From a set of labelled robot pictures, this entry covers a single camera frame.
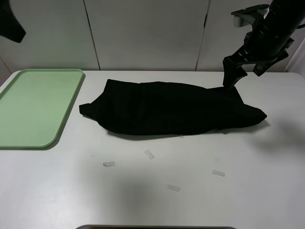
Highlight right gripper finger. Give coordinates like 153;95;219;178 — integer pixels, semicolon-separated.
227;69;247;89
223;62;242;89

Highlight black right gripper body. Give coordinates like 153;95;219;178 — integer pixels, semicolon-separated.
223;24;294;76

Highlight black short sleeve t-shirt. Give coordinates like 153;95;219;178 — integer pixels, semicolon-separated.
79;79;267;135

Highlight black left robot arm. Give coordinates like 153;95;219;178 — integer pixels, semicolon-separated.
0;0;26;43

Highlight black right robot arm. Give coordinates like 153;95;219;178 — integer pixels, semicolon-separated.
223;0;305;88

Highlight light green plastic tray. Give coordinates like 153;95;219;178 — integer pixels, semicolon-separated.
0;69;85;150

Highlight clear tape piece lower right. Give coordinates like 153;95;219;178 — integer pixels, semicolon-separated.
212;169;225;177

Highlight clear tape piece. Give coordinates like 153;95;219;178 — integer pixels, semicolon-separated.
145;149;155;159
167;185;180;192
103;161;115;167
212;169;225;177

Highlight clear tape piece centre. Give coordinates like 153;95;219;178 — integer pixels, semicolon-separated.
145;149;155;159

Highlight clear tape piece bottom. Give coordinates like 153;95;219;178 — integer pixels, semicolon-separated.
167;185;180;192

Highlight clear tape piece lower left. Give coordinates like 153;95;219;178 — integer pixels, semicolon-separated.
103;161;115;167

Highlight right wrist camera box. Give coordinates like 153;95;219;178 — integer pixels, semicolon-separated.
231;4;269;28

